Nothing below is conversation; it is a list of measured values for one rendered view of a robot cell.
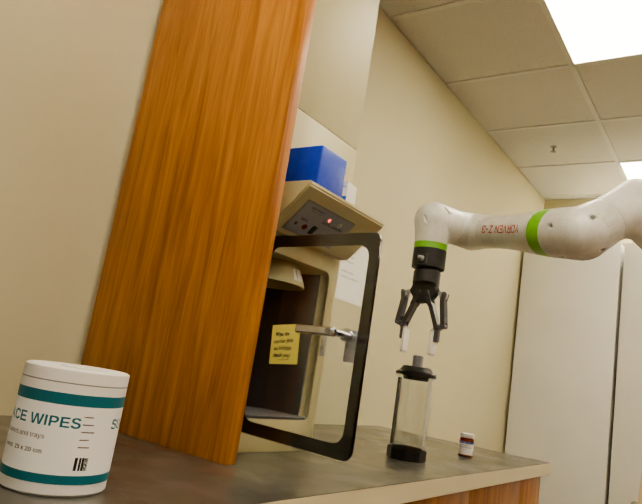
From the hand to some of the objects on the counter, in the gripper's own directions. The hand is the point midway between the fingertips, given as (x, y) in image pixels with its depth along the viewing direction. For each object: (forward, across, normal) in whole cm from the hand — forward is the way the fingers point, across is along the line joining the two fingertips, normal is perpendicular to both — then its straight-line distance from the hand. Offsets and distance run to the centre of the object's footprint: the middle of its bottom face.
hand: (418, 343), depth 164 cm
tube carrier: (+29, +1, 0) cm, 29 cm away
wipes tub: (+30, +2, -102) cm, 106 cm away
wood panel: (+30, -28, -64) cm, 76 cm away
